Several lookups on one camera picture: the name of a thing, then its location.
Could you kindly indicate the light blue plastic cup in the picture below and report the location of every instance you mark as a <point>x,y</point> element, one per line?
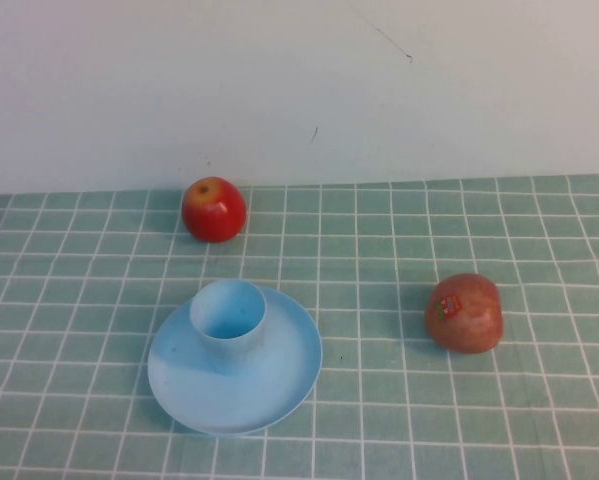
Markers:
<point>229,325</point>

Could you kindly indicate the light blue plastic plate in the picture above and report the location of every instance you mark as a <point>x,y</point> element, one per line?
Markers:
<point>259,395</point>

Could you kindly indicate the green white checked tablecloth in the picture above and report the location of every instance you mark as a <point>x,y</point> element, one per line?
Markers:
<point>429,400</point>

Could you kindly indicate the dull red apple with sticker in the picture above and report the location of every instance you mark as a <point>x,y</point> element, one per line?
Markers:
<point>466,315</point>

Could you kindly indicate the shiny red yellow apple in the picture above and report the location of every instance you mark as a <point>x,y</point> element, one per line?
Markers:
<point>214,215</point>

